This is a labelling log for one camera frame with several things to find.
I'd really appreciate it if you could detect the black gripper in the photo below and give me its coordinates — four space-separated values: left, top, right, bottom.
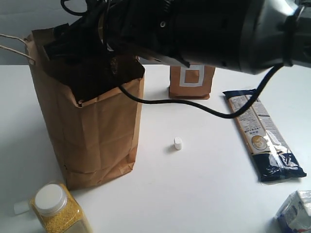
43 0 117 61

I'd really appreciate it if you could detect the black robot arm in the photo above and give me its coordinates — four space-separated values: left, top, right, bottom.
44 0 311 74

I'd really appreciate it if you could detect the brown paper bag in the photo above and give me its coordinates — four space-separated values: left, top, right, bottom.
23 28 141 190

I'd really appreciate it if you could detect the brown kraft stand-up pouch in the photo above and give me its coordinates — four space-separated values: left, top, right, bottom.
169 65 215 100

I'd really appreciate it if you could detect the small white cylinder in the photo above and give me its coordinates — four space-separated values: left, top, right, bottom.
173 137 183 150

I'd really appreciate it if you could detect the yellow millet jar white lid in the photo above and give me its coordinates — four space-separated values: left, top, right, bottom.
29 183 93 233

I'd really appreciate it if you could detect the small white block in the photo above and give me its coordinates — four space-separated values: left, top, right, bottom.
14 200 30 215

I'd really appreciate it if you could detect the blue white carton pack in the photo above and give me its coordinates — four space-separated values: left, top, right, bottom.
276 190 311 233

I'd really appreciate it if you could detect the black cable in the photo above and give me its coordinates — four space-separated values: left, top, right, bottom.
118 4 306 119

